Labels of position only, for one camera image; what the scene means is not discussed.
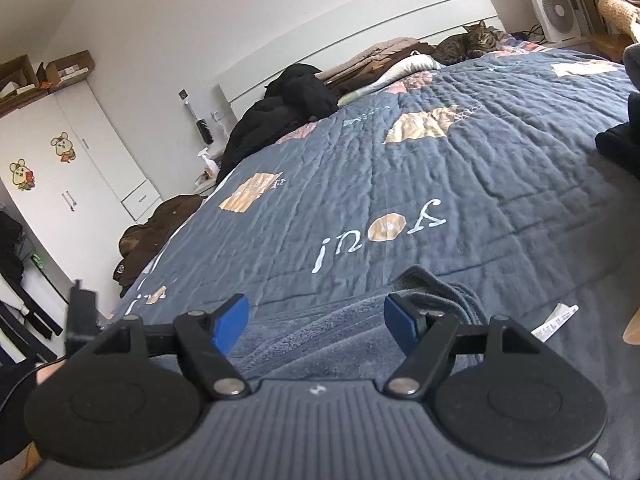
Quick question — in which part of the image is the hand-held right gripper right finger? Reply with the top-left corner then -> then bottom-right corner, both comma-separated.
384,294 -> 556,401

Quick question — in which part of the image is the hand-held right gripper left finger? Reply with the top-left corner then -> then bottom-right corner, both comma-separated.
80,294 -> 251,401

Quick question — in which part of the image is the person's left forearm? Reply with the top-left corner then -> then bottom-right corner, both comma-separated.
0,360 -> 68,453

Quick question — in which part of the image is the black hooded jacket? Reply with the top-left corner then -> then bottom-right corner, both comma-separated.
0,209 -> 27,287

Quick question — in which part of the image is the brown coat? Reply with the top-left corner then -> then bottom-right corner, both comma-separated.
118,193 -> 204,289

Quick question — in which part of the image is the white wardrobe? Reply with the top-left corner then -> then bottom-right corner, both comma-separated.
0,79 -> 164,307

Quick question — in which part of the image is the printed grey quilt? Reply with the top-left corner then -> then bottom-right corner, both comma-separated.
106,42 -> 640,361

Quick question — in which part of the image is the white nightstand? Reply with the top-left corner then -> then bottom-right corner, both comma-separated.
191,175 -> 222,197

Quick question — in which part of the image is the cartoon animal sticker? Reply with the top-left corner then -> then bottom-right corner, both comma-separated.
8,157 -> 37,192
49,132 -> 77,164

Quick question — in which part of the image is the white spray bottle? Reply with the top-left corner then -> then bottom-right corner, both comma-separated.
198,148 -> 222,178

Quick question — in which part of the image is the black hairbrush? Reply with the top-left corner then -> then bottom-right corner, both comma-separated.
184,100 -> 214,146

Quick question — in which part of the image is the black coat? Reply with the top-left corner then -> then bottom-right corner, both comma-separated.
219,63 -> 342,177

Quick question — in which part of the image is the small cardboard box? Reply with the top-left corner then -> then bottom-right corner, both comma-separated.
36,49 -> 97,94

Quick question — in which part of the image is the dark folded garment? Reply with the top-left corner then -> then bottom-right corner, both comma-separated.
594,91 -> 640,182

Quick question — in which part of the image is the tabby cat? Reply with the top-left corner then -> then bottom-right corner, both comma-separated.
431,19 -> 507,67

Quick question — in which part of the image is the white headboard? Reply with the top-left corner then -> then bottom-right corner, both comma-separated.
216,0 -> 502,122

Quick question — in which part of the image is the white box fan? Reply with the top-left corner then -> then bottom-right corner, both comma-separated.
525,0 -> 597,44

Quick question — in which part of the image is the tan woven thing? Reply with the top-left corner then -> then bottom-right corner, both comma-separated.
596,0 -> 640,44

